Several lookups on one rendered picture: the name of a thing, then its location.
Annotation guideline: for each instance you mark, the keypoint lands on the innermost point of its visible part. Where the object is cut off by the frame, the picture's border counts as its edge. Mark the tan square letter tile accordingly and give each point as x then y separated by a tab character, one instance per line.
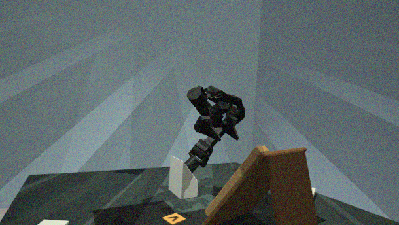
174	219

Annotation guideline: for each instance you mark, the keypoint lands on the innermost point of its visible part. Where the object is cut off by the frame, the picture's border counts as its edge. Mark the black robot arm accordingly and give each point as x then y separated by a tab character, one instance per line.
224	104

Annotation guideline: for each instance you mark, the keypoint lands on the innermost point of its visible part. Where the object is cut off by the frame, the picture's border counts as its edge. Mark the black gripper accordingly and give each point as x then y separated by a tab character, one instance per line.
207	125

